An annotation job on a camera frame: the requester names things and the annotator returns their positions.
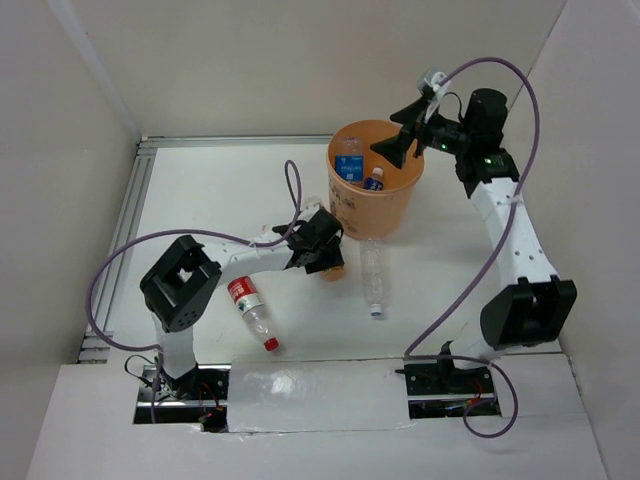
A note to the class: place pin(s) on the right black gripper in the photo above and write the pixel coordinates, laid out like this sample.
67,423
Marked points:
413,116

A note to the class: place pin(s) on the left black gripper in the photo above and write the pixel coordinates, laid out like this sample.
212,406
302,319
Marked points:
332,258

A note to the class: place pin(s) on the orange juice bottle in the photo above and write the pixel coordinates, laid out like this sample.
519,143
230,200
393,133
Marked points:
334,274

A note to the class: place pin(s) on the blue label white cap bottle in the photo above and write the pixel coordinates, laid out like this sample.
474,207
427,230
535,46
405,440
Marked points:
375,181

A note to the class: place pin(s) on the clear unlabeled bottle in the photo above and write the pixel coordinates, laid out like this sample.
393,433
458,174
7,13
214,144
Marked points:
373,272

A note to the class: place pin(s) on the red label red cap bottle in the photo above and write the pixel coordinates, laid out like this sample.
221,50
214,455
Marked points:
253,311

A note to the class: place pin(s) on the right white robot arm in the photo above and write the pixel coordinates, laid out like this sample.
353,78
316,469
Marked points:
534,302

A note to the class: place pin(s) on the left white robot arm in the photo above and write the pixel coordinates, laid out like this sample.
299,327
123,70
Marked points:
178,287

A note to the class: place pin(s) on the black label bottle by bin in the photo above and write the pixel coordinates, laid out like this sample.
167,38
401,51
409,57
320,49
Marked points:
311,202

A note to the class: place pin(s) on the orange plastic bin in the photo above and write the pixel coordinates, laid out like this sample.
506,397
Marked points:
365,213

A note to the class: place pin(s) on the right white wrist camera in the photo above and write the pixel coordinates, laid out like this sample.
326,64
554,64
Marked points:
432,85

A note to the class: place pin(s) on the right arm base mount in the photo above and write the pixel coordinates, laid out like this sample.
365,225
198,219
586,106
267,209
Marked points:
438,389

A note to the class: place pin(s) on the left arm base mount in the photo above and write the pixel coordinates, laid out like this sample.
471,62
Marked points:
201,401

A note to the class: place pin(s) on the aluminium frame rail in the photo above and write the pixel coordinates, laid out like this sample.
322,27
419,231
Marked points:
237,186

